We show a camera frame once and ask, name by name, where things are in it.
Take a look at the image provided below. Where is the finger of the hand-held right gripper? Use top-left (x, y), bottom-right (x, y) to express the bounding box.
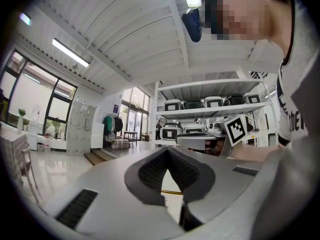
top-left (174, 132), bottom-right (219, 151)

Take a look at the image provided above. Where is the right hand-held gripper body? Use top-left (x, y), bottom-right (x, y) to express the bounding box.
top-left (206, 114), bottom-right (249, 158)

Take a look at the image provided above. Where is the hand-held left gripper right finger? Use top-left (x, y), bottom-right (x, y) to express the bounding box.
top-left (167, 147), bottom-right (263, 233)

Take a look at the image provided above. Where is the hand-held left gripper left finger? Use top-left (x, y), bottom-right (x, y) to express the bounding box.
top-left (44, 146), bottom-right (185, 239)

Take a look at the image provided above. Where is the gold metal ring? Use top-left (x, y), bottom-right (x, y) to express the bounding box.
top-left (161, 188), bottom-right (185, 197)

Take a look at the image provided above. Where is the person's right forearm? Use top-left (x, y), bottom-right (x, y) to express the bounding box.
top-left (230, 143), bottom-right (285, 163)

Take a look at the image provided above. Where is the clothes rack with garments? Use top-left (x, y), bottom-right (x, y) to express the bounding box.
top-left (102, 113), bottom-right (124, 141)

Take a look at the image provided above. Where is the white metal shelf unit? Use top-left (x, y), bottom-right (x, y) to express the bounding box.
top-left (151, 71), bottom-right (281, 148)

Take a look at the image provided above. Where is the group of boxy appliances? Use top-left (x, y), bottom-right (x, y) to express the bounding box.
top-left (159, 91), bottom-right (263, 141)

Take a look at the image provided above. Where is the low wooden step platform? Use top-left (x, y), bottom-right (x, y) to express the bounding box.
top-left (83, 148), bottom-right (119, 167)

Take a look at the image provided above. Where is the stack of wrapped packages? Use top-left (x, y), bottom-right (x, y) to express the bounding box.
top-left (110, 138), bottom-right (131, 150)

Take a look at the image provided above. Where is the low white cabinet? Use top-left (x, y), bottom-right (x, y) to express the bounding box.
top-left (90, 122), bottom-right (105, 149)

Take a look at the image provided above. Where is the small dark side table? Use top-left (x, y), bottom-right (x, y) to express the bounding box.
top-left (123, 130), bottom-right (139, 143)

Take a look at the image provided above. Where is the glass entrance door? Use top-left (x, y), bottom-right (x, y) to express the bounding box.
top-left (118, 86), bottom-right (151, 142)

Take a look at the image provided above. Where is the white locker cabinet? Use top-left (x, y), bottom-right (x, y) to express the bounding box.
top-left (66, 100), bottom-right (97, 156)

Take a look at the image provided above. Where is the light wooden chair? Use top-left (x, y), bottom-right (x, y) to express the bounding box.
top-left (20, 143), bottom-right (44, 205)

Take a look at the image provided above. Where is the person's grey printed t-shirt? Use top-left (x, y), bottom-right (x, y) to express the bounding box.
top-left (275, 0), bottom-right (320, 148)

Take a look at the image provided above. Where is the white vase with plant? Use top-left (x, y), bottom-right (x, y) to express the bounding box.
top-left (16, 108), bottom-right (28, 135)

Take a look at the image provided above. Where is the person's head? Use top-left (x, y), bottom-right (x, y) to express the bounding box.
top-left (203, 0), bottom-right (294, 50)

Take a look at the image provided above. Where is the black framed window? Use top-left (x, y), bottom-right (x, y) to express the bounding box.
top-left (0, 48), bottom-right (78, 140)

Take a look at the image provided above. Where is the long ceiling tube light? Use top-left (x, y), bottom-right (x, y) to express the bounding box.
top-left (19, 12), bottom-right (33, 27)
top-left (51, 37), bottom-right (91, 69)

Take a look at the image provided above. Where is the dark head-mounted camera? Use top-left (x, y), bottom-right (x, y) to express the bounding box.
top-left (181, 7), bottom-right (204, 43)

